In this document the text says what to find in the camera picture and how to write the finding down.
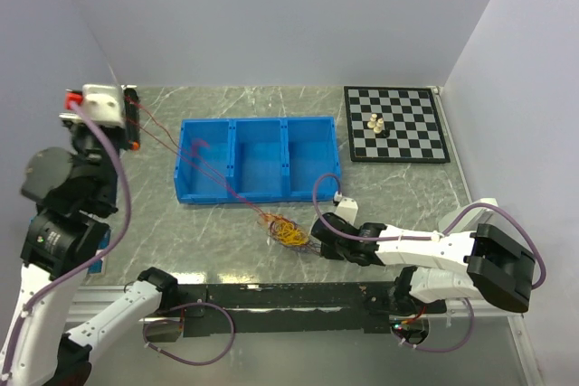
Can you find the coloured wire bundle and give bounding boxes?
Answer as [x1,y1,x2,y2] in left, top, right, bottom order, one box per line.
[257,212,323,255]

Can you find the dark red wire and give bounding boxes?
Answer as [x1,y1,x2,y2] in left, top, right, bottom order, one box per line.
[124,94,272,220]

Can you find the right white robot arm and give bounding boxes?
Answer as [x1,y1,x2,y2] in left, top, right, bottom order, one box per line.
[311,212,536,313]

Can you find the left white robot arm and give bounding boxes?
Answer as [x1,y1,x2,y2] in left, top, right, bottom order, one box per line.
[1,84,179,385]

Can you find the blue three-compartment bin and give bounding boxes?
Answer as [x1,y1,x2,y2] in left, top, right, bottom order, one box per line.
[174,117,341,204]

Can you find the cream chess piece right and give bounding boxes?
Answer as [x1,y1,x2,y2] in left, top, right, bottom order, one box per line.
[373,118,384,135]

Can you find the cream chess piece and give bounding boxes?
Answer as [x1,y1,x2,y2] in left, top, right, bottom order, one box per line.
[373,118,384,135]
[367,113,377,129]

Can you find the cream chess piece left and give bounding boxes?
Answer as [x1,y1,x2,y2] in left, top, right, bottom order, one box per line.
[367,113,377,129]

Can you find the black and white chessboard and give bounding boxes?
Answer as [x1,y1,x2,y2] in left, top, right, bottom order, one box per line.
[344,86,451,164]

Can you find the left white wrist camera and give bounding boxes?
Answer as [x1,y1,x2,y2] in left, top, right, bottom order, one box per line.
[59,84,126,129]

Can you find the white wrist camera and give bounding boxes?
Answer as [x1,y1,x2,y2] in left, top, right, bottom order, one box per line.
[333,193,358,225]
[59,84,126,129]

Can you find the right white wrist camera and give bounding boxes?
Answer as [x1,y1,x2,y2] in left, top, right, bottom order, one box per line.
[333,193,358,225]

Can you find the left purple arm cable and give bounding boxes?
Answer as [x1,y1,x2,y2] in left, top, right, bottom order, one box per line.
[0,103,236,382]

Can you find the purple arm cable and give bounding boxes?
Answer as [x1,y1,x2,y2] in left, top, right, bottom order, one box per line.
[311,173,547,353]
[0,103,236,382]

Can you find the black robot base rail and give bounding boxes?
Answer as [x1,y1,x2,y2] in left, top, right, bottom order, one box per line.
[149,281,447,337]

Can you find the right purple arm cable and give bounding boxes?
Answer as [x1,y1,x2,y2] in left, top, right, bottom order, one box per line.
[311,173,547,353]

